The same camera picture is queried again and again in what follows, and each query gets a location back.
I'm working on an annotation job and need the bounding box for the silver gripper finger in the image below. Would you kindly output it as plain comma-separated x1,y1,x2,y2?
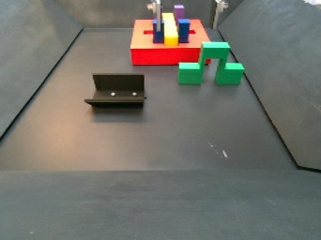
212,0,228,28
147,0,162,31

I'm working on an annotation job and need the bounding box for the green arch-shaped block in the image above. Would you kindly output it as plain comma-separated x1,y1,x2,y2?
178,42,245,85

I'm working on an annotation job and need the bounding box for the purple arch block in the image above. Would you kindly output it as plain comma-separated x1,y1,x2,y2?
172,5,184,19

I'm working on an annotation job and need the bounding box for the blue arch block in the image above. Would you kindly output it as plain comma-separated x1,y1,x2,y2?
151,19,191,46

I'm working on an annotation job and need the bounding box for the yellow long block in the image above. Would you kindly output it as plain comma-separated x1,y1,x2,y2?
162,13,178,47

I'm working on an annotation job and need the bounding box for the black angled bracket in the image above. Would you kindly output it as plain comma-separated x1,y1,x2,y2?
84,73,146,106

